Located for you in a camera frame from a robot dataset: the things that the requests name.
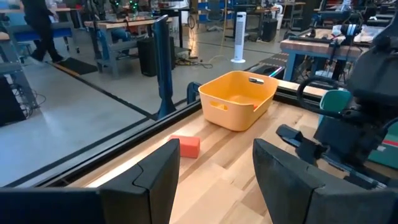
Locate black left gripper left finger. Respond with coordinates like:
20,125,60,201
0,138,181,224

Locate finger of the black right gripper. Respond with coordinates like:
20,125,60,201
295,139,328,164
275,124,317,147

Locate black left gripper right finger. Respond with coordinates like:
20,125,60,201
252,138,398,224

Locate teal plastic bin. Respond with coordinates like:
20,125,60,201
318,89,398,170

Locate yellow plastic bin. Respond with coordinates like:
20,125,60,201
198,70,280,132

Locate red thick brick block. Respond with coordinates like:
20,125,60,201
169,134,201,159

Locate cluttered blue-legged workbench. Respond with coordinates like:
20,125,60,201
279,27,386,82

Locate black speaker box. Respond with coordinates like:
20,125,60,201
261,18,279,43

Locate white tower fan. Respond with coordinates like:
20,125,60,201
230,11,247,63

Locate black box on floor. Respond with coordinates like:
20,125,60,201
136,36,176,78

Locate black floor mat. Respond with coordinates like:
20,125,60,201
57,57,99,76

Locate shelving with blue bins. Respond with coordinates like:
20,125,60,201
197,0,237,32

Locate wood-top grey workbench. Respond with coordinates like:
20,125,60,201
83,17,174,78

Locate black desk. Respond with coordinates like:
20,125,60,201
160,7,191,49

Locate person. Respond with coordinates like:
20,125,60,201
21,0,66,63
110,27,133,44

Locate grey equipment cart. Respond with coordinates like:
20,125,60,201
0,30,47,127

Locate blue workbench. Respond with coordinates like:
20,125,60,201
6,21,80,54

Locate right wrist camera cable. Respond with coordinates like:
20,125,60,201
296,75,351,119

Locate dark frame clamp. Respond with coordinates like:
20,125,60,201
186,82,203,105

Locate tangled floor cables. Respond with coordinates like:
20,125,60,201
175,54,214,69

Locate yellow hanging cord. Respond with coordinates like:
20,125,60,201
208,0,231,63

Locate dark stand post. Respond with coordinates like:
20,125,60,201
152,14,177,119

